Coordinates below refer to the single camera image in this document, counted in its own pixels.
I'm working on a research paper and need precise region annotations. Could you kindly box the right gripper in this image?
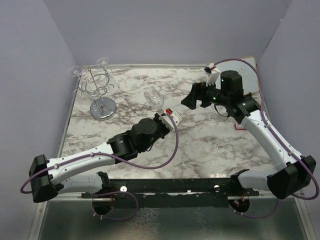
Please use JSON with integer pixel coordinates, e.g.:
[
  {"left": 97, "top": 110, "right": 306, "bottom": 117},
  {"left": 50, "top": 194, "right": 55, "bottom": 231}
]
[{"left": 180, "top": 78, "right": 229, "bottom": 110}]

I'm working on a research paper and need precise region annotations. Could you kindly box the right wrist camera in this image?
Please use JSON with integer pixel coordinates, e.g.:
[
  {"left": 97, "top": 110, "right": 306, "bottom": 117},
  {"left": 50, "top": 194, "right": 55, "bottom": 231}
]
[{"left": 204, "top": 64, "right": 221, "bottom": 86}]

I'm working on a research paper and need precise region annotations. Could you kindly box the small whiteboard on stand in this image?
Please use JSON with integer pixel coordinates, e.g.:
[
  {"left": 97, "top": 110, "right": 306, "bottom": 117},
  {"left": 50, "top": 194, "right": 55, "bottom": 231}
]
[{"left": 214, "top": 60, "right": 259, "bottom": 94}]

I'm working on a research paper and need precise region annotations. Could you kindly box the chrome wine glass rack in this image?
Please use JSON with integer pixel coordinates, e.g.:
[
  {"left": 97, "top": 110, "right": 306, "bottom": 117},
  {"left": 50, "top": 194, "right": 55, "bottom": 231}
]
[{"left": 74, "top": 66, "right": 118, "bottom": 121}]

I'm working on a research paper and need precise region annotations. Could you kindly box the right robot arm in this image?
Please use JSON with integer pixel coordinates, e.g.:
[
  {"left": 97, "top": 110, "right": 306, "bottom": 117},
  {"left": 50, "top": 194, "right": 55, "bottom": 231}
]
[{"left": 181, "top": 70, "right": 316, "bottom": 200}]

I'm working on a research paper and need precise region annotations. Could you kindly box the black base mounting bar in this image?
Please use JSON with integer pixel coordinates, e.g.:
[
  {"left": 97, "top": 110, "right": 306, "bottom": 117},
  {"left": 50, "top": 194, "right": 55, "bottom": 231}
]
[{"left": 81, "top": 173, "right": 259, "bottom": 209}]

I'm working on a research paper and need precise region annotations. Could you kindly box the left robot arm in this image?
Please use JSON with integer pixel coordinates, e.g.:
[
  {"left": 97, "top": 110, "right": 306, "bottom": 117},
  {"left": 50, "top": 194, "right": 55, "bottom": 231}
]
[{"left": 23, "top": 109, "right": 183, "bottom": 203}]

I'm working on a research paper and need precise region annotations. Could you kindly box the small red white card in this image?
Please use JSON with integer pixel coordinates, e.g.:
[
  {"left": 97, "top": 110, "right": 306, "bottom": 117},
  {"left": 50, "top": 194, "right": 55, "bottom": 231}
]
[{"left": 234, "top": 123, "right": 247, "bottom": 131}]

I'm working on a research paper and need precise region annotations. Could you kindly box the clear wine glass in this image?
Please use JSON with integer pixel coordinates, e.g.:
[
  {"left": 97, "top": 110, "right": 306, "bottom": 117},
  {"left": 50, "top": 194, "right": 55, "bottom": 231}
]
[
  {"left": 143, "top": 87, "right": 165, "bottom": 112},
  {"left": 96, "top": 57, "right": 110, "bottom": 69},
  {"left": 68, "top": 65, "right": 83, "bottom": 77}
]

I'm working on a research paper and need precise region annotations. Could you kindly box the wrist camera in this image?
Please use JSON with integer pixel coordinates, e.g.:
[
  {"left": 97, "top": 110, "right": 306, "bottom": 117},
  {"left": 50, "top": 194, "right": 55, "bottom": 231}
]
[
  {"left": 204, "top": 64, "right": 221, "bottom": 86},
  {"left": 159, "top": 108, "right": 183, "bottom": 130}
]

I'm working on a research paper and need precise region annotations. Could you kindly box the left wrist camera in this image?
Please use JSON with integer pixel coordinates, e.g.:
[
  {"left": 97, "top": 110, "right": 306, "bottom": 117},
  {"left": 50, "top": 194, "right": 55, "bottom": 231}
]
[{"left": 159, "top": 108, "right": 183, "bottom": 130}]

